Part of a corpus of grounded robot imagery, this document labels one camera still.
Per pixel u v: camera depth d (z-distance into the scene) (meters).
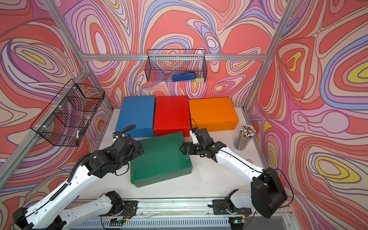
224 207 0.73
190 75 0.90
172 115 0.99
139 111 1.02
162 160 0.80
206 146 0.63
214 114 1.02
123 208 0.72
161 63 0.95
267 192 0.41
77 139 0.71
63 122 0.72
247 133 0.82
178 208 0.76
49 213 0.38
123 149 0.50
